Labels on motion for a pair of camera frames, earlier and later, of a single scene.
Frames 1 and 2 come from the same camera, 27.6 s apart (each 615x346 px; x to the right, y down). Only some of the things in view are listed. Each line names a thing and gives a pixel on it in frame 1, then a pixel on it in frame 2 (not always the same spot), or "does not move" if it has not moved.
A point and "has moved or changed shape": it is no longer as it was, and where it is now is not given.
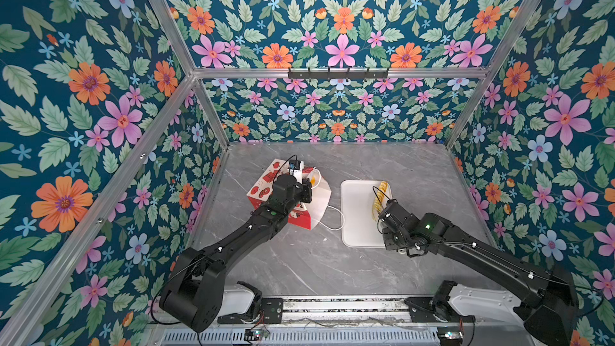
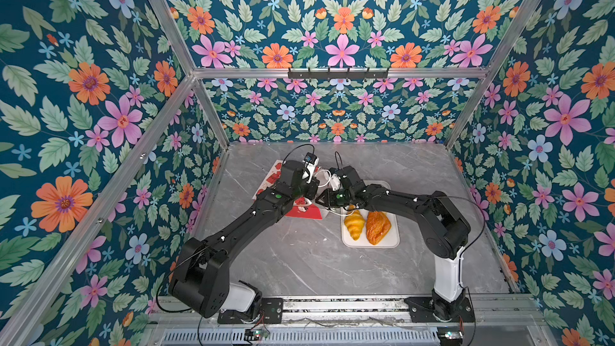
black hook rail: [345, 75] does not move
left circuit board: [251, 334] does not move
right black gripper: [385, 235] → [327, 202]
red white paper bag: [305, 215] has moved or changed shape
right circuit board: [450, 334] does not move
